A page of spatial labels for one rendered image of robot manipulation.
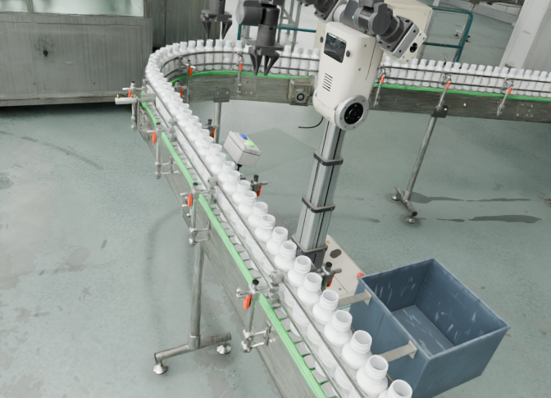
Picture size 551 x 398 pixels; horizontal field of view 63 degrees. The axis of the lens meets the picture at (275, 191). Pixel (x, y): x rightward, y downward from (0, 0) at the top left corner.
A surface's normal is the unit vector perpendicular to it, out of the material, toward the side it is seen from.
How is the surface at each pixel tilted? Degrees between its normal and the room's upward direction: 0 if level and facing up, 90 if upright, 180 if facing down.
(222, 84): 90
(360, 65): 90
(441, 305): 90
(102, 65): 90
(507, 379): 0
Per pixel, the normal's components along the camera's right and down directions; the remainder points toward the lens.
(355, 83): 0.41, 0.67
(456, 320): -0.89, 0.13
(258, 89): 0.15, 0.54
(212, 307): 0.14, -0.84
